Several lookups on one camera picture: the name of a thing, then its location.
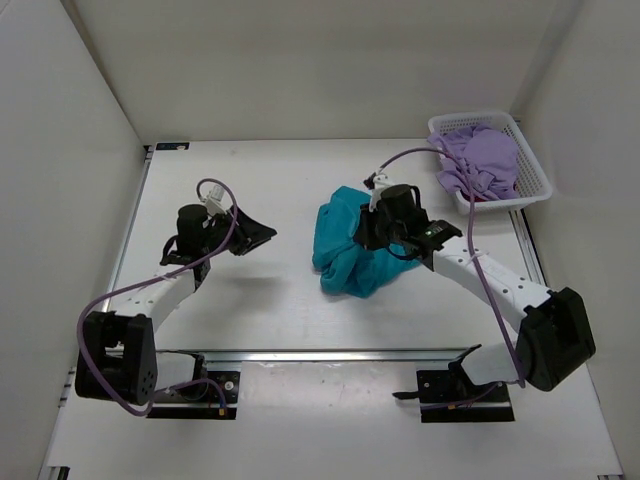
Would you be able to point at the blue label sticker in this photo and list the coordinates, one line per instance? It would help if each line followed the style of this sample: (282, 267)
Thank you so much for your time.
(172, 146)

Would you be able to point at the teal t shirt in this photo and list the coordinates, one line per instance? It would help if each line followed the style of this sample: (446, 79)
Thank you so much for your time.
(345, 267)

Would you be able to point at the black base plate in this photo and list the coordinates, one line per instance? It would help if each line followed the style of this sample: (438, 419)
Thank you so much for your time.
(203, 402)
(444, 399)

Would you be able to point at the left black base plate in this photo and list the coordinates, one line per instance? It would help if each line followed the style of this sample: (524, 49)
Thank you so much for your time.
(203, 402)

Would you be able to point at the white plastic basket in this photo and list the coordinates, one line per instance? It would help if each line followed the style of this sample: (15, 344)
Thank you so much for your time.
(531, 185)

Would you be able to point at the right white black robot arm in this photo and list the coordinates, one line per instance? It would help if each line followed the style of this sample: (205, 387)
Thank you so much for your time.
(546, 333)

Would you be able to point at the purple t shirt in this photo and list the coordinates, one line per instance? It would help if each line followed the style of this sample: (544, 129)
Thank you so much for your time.
(488, 157)

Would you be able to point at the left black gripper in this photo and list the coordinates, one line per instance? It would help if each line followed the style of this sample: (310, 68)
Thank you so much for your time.
(250, 234)

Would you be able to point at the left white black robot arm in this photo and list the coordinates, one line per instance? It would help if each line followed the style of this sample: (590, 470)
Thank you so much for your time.
(119, 360)

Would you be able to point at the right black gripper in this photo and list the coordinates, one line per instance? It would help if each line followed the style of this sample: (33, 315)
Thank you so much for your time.
(366, 234)

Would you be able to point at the red t shirt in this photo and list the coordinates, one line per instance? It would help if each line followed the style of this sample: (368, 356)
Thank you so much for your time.
(475, 197)

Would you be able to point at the aluminium rail front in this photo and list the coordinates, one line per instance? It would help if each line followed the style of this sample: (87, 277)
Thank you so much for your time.
(329, 356)

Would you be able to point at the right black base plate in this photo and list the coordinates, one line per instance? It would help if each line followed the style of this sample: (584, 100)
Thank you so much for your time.
(444, 399)

